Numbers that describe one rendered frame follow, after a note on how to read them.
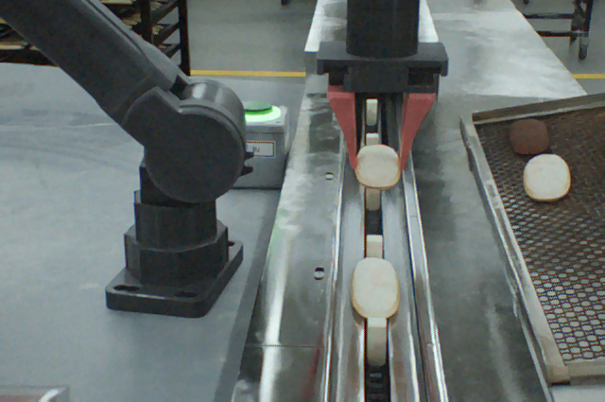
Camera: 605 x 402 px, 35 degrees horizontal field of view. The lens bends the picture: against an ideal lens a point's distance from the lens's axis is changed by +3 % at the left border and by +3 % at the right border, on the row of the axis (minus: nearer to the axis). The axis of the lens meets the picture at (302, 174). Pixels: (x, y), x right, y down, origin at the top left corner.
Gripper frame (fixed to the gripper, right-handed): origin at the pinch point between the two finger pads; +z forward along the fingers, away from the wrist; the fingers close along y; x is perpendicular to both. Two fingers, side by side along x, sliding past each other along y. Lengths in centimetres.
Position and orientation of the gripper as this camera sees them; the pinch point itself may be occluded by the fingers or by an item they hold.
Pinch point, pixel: (377, 157)
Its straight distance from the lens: 78.2
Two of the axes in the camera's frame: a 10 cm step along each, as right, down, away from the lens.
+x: 0.7, -3.5, 9.4
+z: 0.0, 9.4, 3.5
